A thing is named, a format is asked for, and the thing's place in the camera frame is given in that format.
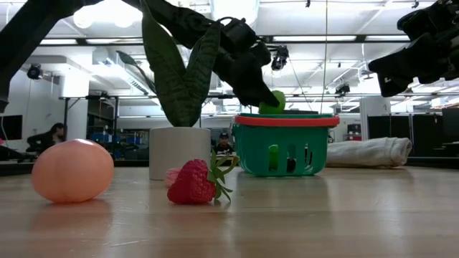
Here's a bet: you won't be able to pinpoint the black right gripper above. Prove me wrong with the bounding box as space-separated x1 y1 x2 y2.
368 0 459 98

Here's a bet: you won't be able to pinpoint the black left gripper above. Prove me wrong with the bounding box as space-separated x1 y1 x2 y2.
214 16 281 109

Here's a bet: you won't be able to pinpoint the orange toy peach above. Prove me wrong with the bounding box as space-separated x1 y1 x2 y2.
31 138 115 204

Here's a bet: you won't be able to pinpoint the black cabinets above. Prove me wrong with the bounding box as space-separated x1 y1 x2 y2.
367 107 459 161

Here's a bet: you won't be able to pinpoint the person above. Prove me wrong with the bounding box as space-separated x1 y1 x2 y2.
25 123 67 156
214 132 235 156

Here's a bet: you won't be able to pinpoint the green snake plant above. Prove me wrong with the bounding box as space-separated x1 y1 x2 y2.
115 0 221 128

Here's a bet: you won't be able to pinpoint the white folded towel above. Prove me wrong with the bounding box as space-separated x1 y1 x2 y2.
326 137 413 168

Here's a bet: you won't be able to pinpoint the white plant pot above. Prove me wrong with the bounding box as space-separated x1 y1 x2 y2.
148 126 212 181

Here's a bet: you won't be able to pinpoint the red toy strawberry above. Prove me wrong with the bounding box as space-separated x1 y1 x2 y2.
166 150 240 206

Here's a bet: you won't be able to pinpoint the small pink toy fruit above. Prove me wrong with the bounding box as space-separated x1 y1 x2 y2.
164 167 182 189

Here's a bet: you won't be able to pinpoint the blue storage bins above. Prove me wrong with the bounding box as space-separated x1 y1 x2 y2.
89 133 144 144

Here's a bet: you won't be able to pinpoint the teal basket with orange handle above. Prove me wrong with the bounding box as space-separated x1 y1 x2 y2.
231 113 341 178

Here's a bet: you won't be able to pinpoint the black background table frame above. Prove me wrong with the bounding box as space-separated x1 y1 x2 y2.
59 93 254 144

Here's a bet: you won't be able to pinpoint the black wall monitor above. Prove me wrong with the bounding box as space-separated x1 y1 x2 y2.
0 114 23 140

